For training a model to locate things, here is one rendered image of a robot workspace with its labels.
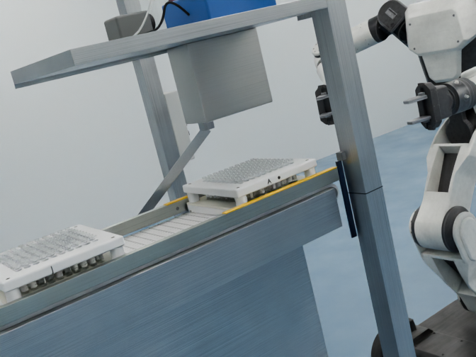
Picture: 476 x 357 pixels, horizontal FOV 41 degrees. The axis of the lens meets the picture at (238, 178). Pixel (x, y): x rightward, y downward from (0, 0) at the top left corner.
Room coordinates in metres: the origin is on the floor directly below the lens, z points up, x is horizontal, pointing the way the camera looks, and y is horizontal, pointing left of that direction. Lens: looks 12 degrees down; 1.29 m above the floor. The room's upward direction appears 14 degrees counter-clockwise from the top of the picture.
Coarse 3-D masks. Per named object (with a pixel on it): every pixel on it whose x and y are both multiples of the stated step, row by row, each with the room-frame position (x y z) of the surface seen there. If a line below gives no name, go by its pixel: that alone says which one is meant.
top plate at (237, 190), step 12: (288, 168) 1.49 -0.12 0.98; (300, 168) 1.50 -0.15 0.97; (252, 180) 1.46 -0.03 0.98; (264, 180) 1.44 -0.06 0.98; (276, 180) 1.46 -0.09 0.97; (192, 192) 1.57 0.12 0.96; (204, 192) 1.52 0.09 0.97; (216, 192) 1.47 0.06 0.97; (228, 192) 1.43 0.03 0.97; (240, 192) 1.40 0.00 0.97; (252, 192) 1.42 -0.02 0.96
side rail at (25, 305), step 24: (336, 168) 1.54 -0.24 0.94; (288, 192) 1.45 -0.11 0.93; (216, 216) 1.35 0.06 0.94; (240, 216) 1.37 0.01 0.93; (168, 240) 1.27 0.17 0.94; (192, 240) 1.30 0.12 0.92; (120, 264) 1.21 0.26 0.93; (48, 288) 1.13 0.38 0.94; (72, 288) 1.16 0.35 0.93; (0, 312) 1.08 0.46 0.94; (24, 312) 1.10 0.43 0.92
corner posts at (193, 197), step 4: (312, 168) 1.53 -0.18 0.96; (304, 172) 1.54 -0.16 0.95; (308, 172) 1.52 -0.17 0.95; (312, 172) 1.52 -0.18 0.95; (188, 196) 1.59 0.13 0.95; (192, 196) 1.59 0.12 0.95; (196, 196) 1.59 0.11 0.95; (244, 196) 1.41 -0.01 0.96; (192, 200) 1.59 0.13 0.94; (196, 200) 1.59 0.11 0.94; (236, 200) 1.41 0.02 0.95; (240, 200) 1.41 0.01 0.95; (244, 200) 1.41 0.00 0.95; (236, 204) 1.42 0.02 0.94; (240, 204) 1.41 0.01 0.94
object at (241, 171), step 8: (256, 160) 1.64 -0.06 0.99; (264, 160) 1.61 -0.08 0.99; (240, 168) 1.60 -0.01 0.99; (248, 168) 1.57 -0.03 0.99; (256, 168) 1.54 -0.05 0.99; (264, 168) 1.51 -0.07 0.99; (216, 176) 1.57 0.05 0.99; (224, 176) 1.54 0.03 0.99; (232, 176) 1.51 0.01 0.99; (240, 176) 1.49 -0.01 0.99
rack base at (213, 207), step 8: (304, 176) 1.57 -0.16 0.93; (288, 184) 1.53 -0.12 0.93; (200, 200) 1.58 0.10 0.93; (208, 200) 1.56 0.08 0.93; (216, 200) 1.54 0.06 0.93; (224, 200) 1.52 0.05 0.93; (248, 200) 1.46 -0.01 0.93; (192, 208) 1.58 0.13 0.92; (200, 208) 1.55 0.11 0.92; (208, 208) 1.52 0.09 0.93; (216, 208) 1.49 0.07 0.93; (224, 208) 1.46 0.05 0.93
